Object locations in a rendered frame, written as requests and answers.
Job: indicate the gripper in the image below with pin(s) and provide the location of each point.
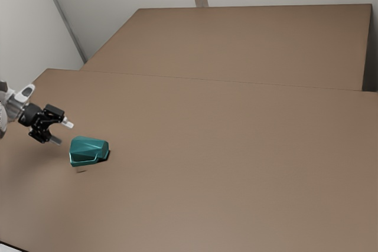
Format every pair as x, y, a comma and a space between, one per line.
30, 116

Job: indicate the teal faceted mug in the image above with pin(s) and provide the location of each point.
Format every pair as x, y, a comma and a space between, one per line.
88, 150

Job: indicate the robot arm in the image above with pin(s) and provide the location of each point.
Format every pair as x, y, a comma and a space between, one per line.
8, 105

